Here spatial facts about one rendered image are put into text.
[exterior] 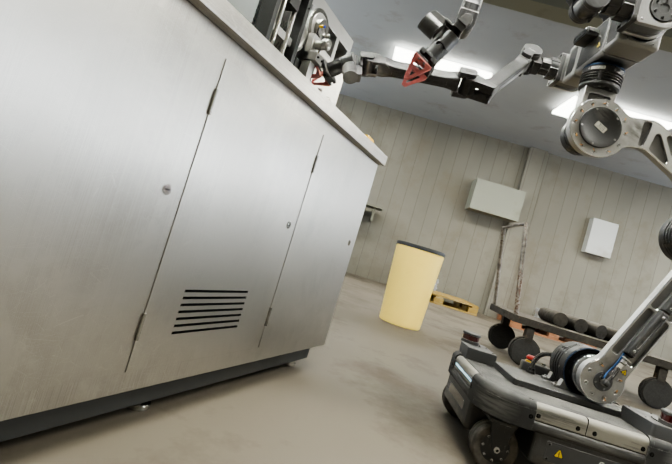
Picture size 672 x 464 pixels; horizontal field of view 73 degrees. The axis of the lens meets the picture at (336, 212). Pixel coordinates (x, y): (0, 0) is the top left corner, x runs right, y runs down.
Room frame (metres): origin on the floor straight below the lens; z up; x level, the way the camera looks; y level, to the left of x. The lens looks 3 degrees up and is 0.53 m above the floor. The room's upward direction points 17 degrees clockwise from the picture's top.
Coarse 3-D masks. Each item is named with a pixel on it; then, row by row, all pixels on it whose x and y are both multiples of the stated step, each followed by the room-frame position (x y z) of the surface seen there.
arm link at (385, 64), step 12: (372, 60) 1.64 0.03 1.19; (384, 60) 1.65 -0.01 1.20; (372, 72) 1.68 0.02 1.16; (384, 72) 1.66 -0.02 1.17; (396, 72) 1.66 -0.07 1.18; (444, 72) 1.67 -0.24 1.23; (456, 72) 1.67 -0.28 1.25; (468, 72) 1.63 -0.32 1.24; (432, 84) 1.68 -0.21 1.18; (444, 84) 1.67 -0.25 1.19; (456, 84) 1.66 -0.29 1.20; (456, 96) 1.71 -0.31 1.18
